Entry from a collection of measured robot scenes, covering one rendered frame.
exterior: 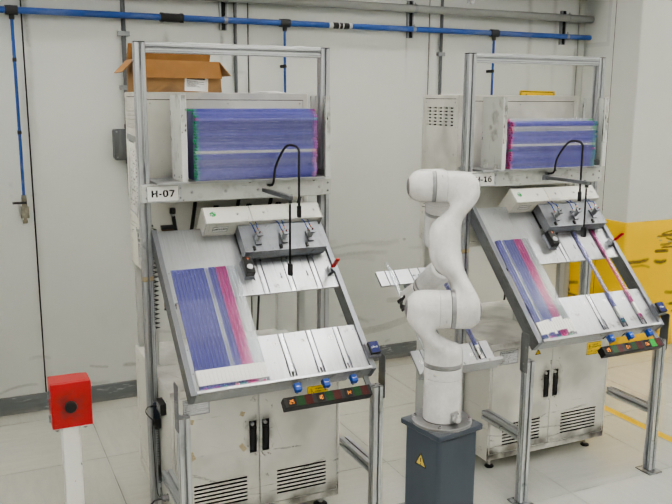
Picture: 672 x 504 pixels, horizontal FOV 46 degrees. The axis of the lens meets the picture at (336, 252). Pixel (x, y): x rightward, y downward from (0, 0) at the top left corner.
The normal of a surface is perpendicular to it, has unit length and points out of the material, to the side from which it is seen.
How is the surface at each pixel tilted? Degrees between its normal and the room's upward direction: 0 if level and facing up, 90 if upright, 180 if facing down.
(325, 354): 43
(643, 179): 90
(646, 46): 90
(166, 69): 80
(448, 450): 90
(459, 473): 90
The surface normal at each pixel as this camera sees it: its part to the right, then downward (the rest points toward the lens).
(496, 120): -0.90, 0.07
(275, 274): 0.29, -0.60
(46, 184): 0.43, 0.18
